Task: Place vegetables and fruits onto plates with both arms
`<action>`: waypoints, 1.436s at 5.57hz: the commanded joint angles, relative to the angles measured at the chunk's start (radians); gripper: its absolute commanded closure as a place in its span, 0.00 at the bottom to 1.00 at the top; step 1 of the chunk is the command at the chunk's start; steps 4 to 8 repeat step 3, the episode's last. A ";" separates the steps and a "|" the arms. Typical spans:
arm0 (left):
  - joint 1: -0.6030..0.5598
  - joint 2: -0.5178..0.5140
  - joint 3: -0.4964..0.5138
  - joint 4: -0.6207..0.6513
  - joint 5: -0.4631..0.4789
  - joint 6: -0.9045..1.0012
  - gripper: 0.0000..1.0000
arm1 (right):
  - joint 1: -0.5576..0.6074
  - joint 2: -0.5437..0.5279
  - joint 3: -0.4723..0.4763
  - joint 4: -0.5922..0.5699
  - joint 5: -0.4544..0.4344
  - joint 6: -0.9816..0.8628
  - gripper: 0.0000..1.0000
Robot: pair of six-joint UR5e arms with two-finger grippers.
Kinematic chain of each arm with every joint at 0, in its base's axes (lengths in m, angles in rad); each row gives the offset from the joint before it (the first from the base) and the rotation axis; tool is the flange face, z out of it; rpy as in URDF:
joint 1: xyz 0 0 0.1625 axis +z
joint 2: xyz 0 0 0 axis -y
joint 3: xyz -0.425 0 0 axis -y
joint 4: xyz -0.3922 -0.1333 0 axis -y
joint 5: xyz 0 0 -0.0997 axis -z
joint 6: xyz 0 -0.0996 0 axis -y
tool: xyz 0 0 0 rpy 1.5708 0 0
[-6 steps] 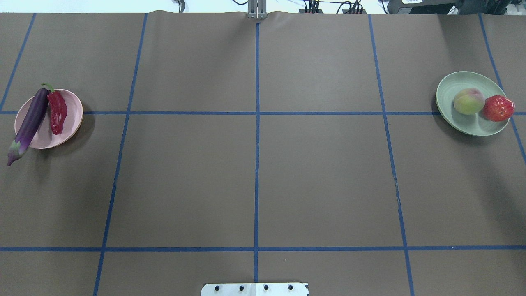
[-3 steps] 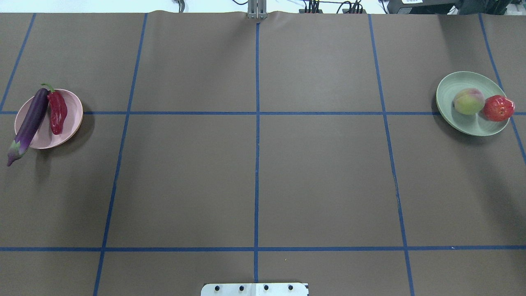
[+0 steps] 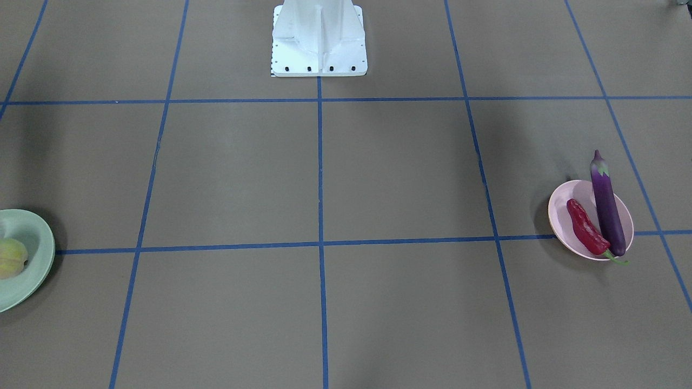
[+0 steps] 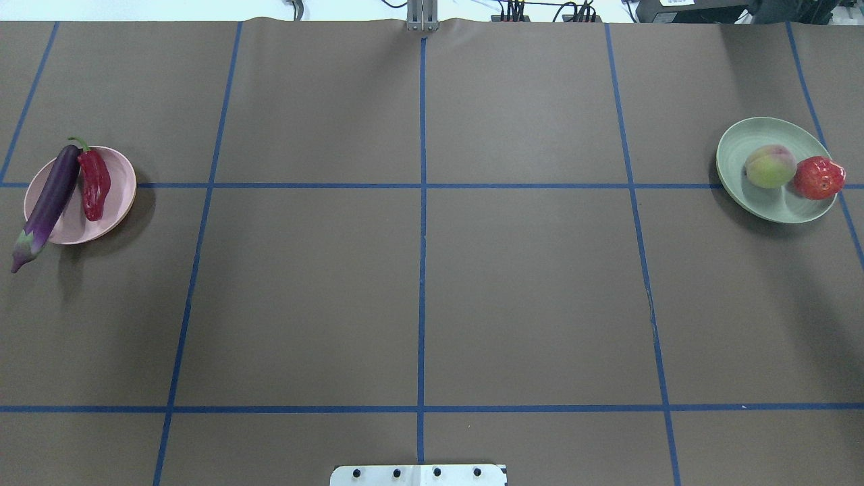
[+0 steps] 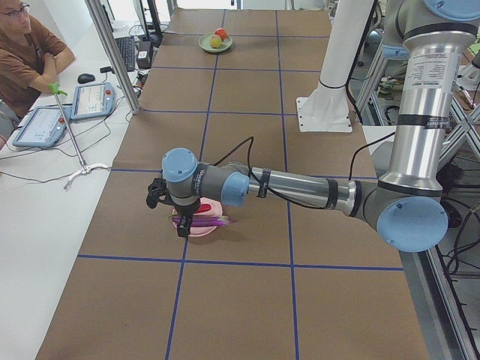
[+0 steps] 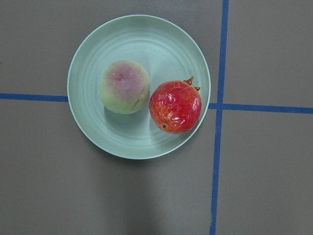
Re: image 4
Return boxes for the aluminium frame post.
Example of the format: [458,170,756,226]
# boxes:
[406,0,440,32]

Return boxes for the red chili pepper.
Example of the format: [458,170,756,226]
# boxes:
[67,136,111,221]

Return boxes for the pale green peach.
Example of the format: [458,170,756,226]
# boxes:
[745,144,797,190]

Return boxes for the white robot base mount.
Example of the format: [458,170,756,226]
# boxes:
[329,464,508,485]

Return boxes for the pink plate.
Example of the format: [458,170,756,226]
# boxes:
[41,145,138,246]

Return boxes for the red pomegranate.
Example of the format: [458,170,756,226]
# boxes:
[792,156,846,200]

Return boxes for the purple eggplant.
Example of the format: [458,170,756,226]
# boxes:
[10,144,81,274]

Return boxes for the light green plate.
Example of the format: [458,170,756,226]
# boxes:
[715,117,838,223]

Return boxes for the black monitor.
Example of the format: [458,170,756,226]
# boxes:
[629,1,840,25]

